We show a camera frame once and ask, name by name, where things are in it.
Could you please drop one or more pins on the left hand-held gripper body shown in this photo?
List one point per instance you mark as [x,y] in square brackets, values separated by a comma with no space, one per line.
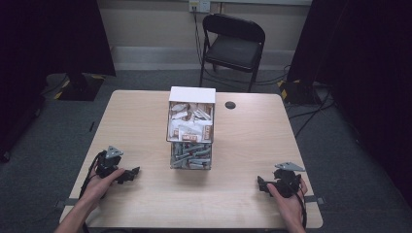
[108,161]

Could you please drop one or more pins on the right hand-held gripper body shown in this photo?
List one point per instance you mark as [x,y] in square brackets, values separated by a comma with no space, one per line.
[286,179]

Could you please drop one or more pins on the person's right hand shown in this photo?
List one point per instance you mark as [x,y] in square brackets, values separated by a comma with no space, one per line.
[290,207]

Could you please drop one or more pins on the person's left hand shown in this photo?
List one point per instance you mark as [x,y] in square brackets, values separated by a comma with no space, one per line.
[97,187]

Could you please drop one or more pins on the pile of white brown packets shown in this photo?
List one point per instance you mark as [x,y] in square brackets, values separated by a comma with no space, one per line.
[191,124]

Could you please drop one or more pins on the black stand base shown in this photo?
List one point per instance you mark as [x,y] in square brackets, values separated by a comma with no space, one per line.
[296,92]
[77,86]

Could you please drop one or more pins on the black table grommet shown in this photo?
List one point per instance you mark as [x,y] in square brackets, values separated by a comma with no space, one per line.
[230,105]

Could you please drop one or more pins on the white storage box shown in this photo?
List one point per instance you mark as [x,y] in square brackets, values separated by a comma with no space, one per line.
[191,94]

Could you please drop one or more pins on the black folding chair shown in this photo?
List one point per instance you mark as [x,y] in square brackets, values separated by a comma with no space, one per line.
[233,48]

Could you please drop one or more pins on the dark curtain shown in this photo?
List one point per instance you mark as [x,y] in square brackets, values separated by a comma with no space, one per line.
[362,64]
[48,39]

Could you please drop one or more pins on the white wall outlet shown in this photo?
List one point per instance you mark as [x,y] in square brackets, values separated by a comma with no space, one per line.
[199,6]

